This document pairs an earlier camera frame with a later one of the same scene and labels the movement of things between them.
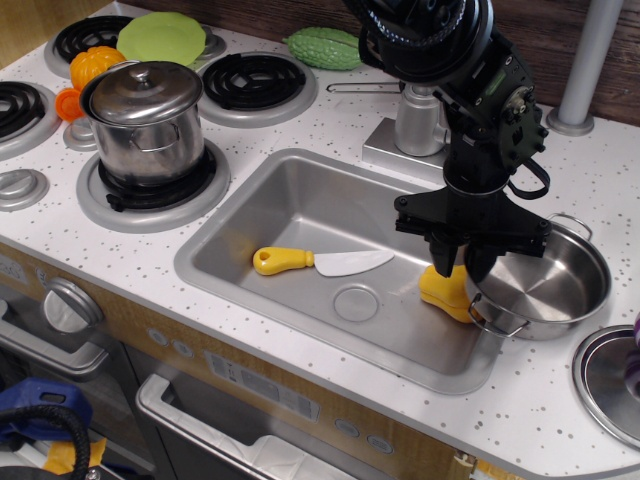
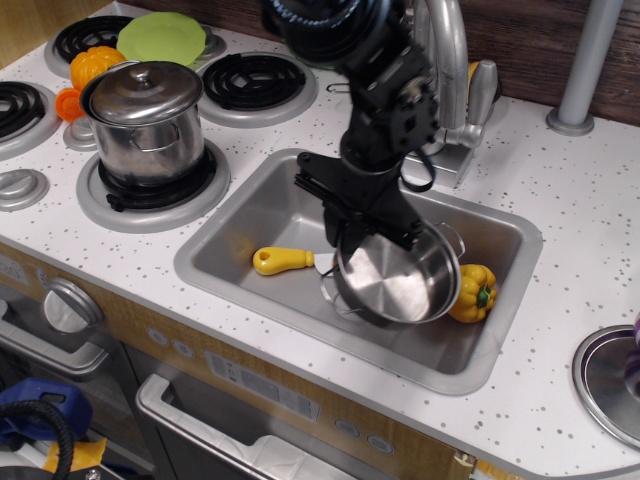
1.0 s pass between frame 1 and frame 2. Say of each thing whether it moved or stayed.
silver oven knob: stayed
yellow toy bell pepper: moved
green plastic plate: stayed
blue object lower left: stayed
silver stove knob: stayed
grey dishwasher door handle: stayed
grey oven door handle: stayed
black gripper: moved
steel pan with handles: moved
